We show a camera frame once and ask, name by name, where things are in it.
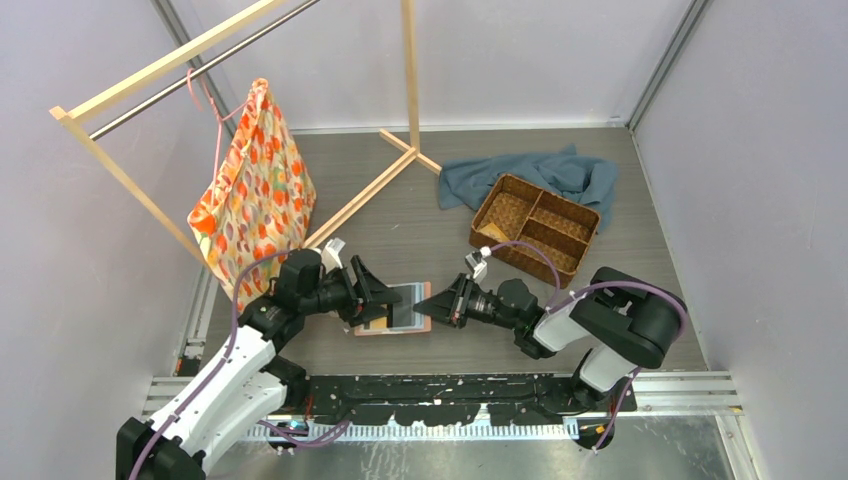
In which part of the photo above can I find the wooden clothes rack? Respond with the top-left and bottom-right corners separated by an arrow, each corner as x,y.
49,0 -> 442,266

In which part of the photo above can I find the blue-grey crumpled cloth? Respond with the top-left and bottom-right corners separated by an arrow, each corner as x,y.
437,144 -> 619,232

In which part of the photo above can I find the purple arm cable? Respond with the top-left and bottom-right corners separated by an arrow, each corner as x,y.
480,240 -> 690,452
129,250 -> 352,480

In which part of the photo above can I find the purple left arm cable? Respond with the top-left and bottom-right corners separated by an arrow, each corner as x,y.
129,250 -> 352,480

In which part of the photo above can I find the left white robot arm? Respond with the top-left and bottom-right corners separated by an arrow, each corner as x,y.
115,249 -> 402,479

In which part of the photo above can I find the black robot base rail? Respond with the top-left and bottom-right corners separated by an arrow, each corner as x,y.
277,373 -> 628,427

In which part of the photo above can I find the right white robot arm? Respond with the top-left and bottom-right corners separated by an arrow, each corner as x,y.
414,247 -> 689,411

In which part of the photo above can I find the orange floral hanging garment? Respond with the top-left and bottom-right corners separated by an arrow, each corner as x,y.
187,78 -> 317,309

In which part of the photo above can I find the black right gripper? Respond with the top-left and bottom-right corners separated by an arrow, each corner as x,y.
415,272 -> 523,330

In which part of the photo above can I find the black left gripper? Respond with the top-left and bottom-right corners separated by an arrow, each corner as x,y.
300,255 -> 400,326

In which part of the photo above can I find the pink clothes hanger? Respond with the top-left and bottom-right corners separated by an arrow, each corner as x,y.
185,67 -> 247,180

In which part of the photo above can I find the yellow credit card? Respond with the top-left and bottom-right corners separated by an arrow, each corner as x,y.
360,317 -> 391,334

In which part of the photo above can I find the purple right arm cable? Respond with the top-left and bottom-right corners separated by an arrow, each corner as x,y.
480,240 -> 690,452

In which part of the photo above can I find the orange credit card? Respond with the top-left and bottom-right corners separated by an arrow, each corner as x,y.
479,222 -> 509,243

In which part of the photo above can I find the woven wicker divided basket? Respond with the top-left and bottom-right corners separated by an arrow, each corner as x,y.
469,174 -> 601,287

